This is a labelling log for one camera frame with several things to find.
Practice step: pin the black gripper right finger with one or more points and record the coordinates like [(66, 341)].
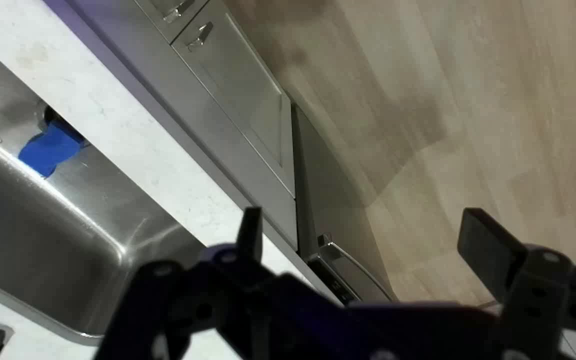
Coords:
[(534, 293)]

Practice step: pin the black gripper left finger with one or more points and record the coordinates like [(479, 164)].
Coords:
[(168, 300)]

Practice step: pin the stainless steel sink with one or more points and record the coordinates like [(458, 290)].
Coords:
[(48, 226)]

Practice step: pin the stainless steel dishwasher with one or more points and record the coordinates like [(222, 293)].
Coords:
[(328, 200)]

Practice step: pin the blue sponge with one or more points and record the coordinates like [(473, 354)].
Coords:
[(48, 151)]

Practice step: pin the grey island cabinet fronts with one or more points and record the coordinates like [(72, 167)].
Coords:
[(234, 87)]

